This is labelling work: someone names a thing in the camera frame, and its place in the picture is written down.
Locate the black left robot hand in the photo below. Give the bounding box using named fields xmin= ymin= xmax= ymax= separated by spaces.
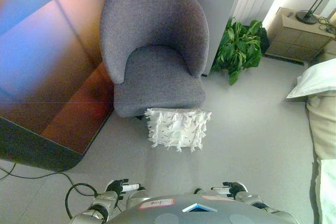
xmin=105 ymin=178 xmax=146 ymax=200

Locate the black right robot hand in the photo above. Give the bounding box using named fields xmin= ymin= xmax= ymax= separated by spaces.
xmin=211 ymin=181 xmax=249 ymax=200

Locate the white fringed throw pillow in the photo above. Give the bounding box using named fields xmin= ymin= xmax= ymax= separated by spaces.
xmin=143 ymin=107 xmax=213 ymax=153

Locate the white bed pillow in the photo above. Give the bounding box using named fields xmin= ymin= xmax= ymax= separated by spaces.
xmin=286 ymin=58 xmax=336 ymax=99

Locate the grey robot torso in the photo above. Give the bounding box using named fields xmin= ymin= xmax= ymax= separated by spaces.
xmin=104 ymin=194 xmax=289 ymax=224

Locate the beige bed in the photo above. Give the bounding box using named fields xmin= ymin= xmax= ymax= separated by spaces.
xmin=306 ymin=92 xmax=336 ymax=224

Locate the brown wooden desk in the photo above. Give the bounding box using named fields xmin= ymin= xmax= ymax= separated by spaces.
xmin=0 ymin=0 xmax=132 ymax=172

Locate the green leafy potted plant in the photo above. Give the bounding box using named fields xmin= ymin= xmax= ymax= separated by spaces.
xmin=209 ymin=17 xmax=264 ymax=86

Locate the beige nightstand with drawers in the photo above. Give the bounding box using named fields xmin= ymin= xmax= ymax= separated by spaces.
xmin=264 ymin=6 xmax=336 ymax=65

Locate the grey fabric armchair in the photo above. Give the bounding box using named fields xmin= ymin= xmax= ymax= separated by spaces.
xmin=99 ymin=0 xmax=210 ymax=119

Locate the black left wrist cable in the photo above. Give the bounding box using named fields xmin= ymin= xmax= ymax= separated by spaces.
xmin=64 ymin=183 xmax=98 ymax=220

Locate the thin black floor cable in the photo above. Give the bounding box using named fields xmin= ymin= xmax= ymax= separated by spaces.
xmin=0 ymin=162 xmax=76 ymax=186

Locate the tangled dark cable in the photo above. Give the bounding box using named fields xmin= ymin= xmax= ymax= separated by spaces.
xmin=317 ymin=15 xmax=336 ymax=35

